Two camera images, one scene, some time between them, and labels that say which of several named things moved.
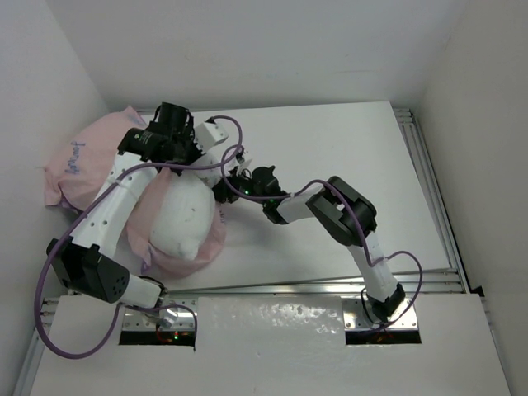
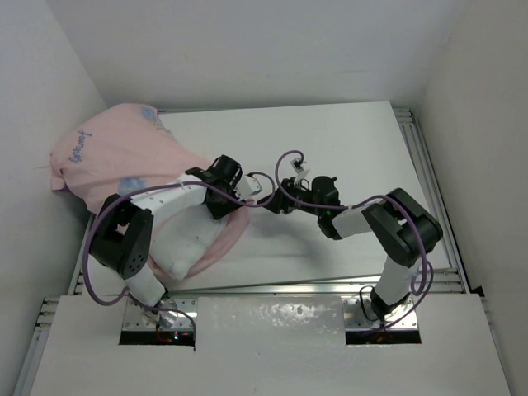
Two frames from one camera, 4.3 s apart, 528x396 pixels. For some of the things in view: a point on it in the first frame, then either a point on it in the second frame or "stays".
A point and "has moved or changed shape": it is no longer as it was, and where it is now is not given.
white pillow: [183, 217] has moved or changed shape
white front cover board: [277, 346] stays
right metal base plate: [355, 316] stays
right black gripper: [222, 193] to [280, 204]
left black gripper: [189, 136] to [219, 209]
